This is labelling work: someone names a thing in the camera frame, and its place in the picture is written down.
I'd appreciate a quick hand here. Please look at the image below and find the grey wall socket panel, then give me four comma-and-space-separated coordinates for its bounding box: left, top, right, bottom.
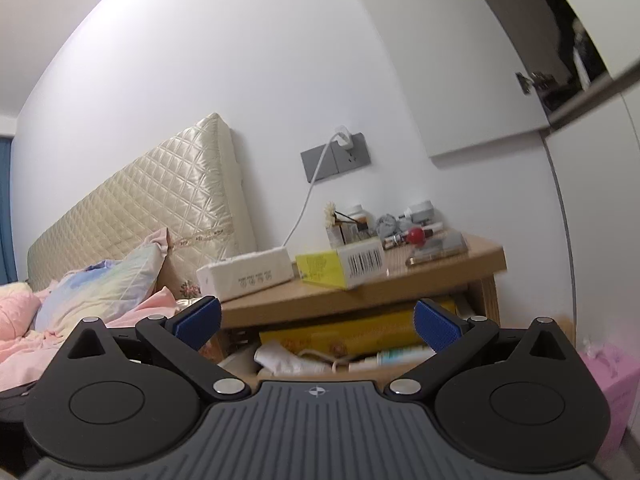
300, 133, 371, 183

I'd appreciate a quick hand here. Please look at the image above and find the floral cream bed sheet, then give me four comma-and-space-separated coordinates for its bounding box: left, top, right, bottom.
177, 280, 202, 310

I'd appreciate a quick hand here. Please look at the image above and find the white tissue pack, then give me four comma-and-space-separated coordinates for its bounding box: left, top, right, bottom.
196, 247, 294, 302

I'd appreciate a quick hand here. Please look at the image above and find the grey flat case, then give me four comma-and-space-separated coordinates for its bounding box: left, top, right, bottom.
424, 231, 468, 257

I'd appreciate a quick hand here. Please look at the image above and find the red round toy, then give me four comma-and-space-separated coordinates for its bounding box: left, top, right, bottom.
406, 226, 426, 247

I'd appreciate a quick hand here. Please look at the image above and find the white flower diffuser bottle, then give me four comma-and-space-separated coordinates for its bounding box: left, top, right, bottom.
324, 203, 373, 248

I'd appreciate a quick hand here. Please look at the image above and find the white cloth in drawer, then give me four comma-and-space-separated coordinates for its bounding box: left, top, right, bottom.
254, 340, 348, 376

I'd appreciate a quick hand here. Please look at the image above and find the pink blanket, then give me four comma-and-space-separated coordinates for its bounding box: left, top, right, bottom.
0, 228, 191, 391

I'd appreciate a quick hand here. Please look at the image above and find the pastel rainbow pillow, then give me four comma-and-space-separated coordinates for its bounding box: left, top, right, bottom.
34, 243, 167, 336

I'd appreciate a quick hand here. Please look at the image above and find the white toothpaste tube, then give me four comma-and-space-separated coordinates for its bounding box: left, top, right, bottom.
348, 346, 436, 373

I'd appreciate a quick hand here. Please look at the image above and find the white charger plug with cable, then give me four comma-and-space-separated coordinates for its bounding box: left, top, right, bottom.
282, 123, 355, 250

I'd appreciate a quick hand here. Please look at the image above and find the pink box on floor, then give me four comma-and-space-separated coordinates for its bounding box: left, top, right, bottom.
580, 344, 639, 460

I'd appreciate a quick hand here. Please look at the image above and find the yellow box inside drawer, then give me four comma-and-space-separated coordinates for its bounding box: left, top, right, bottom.
257, 297, 459, 361

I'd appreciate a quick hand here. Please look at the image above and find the white wardrobe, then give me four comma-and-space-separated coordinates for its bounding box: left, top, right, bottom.
361, 0, 639, 354

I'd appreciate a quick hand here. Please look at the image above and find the wooden nightstand drawer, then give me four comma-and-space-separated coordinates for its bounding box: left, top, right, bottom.
200, 325, 435, 378

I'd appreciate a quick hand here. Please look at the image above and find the yellow cardboard box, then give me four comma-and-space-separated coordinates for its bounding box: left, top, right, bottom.
295, 237, 387, 289

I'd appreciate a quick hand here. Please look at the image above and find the wooden nightstand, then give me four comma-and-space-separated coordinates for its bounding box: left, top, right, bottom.
207, 231, 508, 386

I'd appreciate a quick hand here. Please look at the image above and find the cream quilted headboard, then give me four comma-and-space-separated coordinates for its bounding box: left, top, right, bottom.
27, 113, 257, 297

